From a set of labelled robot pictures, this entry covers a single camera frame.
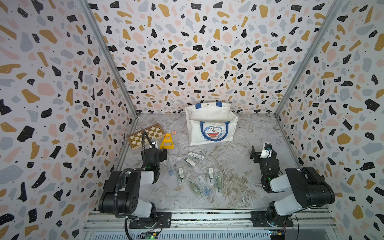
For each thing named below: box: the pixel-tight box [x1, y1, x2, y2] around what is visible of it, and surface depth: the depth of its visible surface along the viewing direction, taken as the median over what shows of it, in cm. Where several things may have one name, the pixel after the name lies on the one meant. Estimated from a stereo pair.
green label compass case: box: [215, 170, 224, 194], surface depth 87 cm
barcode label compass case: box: [188, 151, 205, 160], surface depth 97 cm
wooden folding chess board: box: [127, 123, 166, 151], surface depth 108 cm
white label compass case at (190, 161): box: [185, 158, 196, 166], surface depth 95 cm
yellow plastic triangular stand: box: [160, 133, 175, 150], surface depth 106 cm
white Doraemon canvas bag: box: [185, 101, 239, 146], surface depth 99 cm
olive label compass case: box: [188, 179, 205, 200], surface depth 84 cm
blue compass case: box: [197, 175, 215, 197], surface depth 85 cm
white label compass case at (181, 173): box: [178, 166, 184, 183], surface depth 90 cm
